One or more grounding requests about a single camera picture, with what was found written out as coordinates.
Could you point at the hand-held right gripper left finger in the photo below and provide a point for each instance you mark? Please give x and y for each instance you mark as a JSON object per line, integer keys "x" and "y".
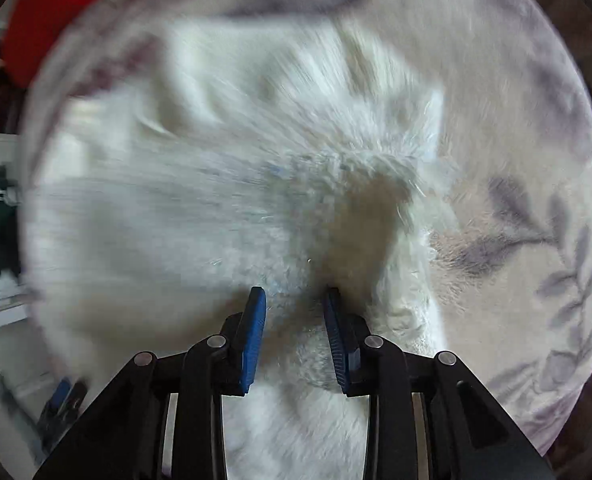
{"x": 254, "y": 330}

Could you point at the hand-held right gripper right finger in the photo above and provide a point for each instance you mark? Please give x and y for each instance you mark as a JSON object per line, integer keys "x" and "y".
{"x": 337, "y": 340}

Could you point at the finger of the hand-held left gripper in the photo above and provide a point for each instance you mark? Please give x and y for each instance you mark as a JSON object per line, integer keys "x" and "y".
{"x": 62, "y": 398}

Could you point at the white fluffy garment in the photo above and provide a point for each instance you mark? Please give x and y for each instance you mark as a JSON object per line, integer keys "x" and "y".
{"x": 176, "y": 210}

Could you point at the dark green object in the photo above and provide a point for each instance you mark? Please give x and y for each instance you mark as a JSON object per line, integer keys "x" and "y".
{"x": 0, "y": 225}

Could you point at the floral printed blanket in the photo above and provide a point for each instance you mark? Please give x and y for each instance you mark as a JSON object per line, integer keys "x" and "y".
{"x": 526, "y": 110}

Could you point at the red cloth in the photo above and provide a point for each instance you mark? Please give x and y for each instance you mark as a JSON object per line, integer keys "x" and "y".
{"x": 51, "y": 25}

